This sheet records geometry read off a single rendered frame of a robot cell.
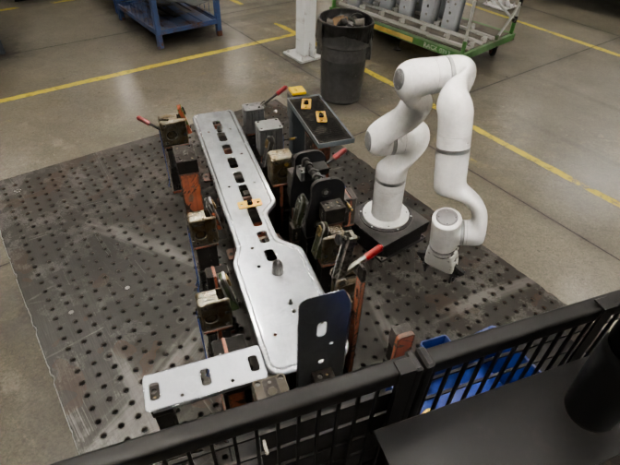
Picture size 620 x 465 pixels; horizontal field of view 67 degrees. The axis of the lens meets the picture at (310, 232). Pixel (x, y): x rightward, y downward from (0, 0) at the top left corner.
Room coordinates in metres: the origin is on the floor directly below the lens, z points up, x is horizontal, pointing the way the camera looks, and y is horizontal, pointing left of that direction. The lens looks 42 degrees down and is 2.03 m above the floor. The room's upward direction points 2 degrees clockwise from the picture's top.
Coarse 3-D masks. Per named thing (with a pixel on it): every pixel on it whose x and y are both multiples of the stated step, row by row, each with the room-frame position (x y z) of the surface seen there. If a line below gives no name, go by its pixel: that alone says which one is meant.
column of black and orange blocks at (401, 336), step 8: (392, 328) 0.62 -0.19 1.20; (400, 328) 0.62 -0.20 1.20; (408, 328) 0.63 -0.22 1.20; (392, 336) 0.62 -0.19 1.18; (400, 336) 0.61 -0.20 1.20; (408, 336) 0.61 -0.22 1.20; (392, 344) 0.61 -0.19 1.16; (400, 344) 0.60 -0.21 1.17; (408, 344) 0.61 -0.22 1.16; (392, 352) 0.61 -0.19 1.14; (400, 352) 0.60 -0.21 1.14; (384, 360) 0.63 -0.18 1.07
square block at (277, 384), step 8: (272, 376) 0.58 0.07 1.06; (280, 376) 0.58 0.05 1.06; (256, 384) 0.56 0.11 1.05; (264, 384) 0.56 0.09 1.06; (272, 384) 0.56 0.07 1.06; (280, 384) 0.56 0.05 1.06; (256, 392) 0.54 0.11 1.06; (264, 392) 0.54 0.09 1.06; (272, 392) 0.54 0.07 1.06; (280, 392) 0.54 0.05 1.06
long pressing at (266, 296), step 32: (224, 128) 1.79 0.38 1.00; (224, 160) 1.55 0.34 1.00; (224, 192) 1.35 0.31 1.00; (256, 192) 1.35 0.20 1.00; (256, 256) 1.03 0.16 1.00; (288, 256) 1.03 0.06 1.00; (256, 288) 0.90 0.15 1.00; (288, 288) 0.90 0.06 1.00; (320, 288) 0.90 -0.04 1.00; (256, 320) 0.78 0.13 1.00; (288, 320) 0.79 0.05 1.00; (288, 352) 0.69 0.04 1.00
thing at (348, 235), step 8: (344, 232) 0.92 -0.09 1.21; (352, 232) 0.91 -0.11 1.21; (336, 240) 0.89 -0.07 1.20; (344, 240) 0.89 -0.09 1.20; (352, 240) 0.89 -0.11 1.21; (344, 248) 0.91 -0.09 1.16; (352, 248) 0.89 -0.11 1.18; (344, 256) 0.88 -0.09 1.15; (336, 264) 0.91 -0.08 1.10; (344, 264) 0.88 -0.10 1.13; (336, 272) 0.91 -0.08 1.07; (344, 272) 0.88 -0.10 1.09; (336, 280) 0.88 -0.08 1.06
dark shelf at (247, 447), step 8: (552, 336) 0.74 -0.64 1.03; (544, 344) 0.72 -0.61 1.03; (560, 344) 0.72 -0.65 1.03; (568, 344) 0.72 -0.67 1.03; (528, 352) 0.69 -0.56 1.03; (544, 352) 0.69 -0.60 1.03; (552, 352) 0.69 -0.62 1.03; (560, 360) 0.67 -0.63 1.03; (544, 368) 0.65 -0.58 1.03; (352, 400) 0.54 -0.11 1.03; (328, 408) 0.52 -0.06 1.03; (304, 416) 0.50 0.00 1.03; (280, 424) 0.48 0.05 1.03; (232, 448) 0.43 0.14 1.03; (240, 448) 0.43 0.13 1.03; (248, 448) 0.43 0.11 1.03; (232, 456) 0.41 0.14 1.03; (240, 456) 0.41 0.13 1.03; (248, 464) 0.40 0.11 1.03; (256, 464) 0.40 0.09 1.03
